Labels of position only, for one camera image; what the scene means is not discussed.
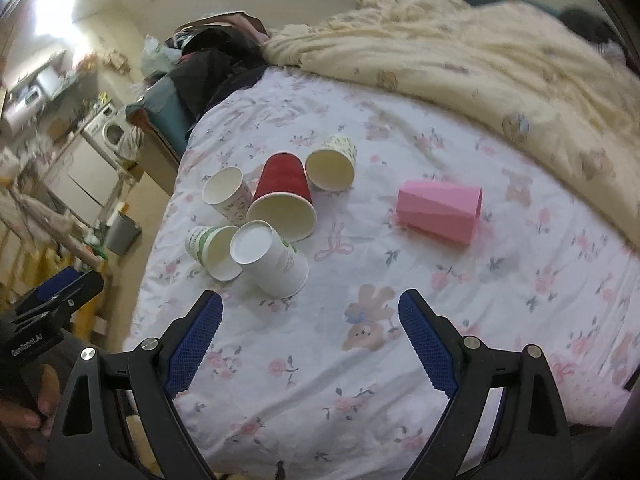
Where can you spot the white washing machine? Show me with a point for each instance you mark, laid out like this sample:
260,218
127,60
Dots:
107,132

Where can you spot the pink faceted cup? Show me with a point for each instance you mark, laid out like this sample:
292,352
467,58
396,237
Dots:
440,210

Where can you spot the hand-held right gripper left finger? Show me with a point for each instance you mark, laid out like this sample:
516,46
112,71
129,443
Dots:
194,342

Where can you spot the white drawer cabinet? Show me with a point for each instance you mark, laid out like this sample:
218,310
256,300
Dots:
82,175

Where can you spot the floral bed sheet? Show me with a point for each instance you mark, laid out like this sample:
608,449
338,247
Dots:
350,410

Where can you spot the cream fluffy blanket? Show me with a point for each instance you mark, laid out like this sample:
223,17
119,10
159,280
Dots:
450,60

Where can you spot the dark clothing pile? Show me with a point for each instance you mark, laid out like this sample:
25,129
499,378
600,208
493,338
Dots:
215,60

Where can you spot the grey trash bin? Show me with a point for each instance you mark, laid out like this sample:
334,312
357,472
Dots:
121,232

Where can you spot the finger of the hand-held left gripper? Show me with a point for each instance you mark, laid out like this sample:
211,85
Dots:
65,287

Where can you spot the white plastic bag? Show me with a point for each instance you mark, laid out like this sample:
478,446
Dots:
154,55

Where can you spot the red paper cup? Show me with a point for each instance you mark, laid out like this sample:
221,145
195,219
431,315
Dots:
282,175

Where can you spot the teal chair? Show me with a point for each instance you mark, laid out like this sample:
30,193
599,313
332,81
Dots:
162,105

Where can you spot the white leaf print paper cup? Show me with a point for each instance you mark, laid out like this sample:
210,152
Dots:
277,270

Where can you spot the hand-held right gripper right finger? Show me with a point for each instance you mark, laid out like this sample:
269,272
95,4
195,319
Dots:
429,342

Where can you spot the person's left hand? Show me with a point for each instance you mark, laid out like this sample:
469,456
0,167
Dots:
22,412

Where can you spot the white floral print paper cup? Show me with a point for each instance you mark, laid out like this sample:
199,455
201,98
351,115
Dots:
223,187

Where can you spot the cream dotted paper cup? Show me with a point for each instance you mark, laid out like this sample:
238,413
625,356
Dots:
330,167

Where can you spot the white green-banded paper cup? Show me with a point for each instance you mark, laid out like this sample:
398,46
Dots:
199,245

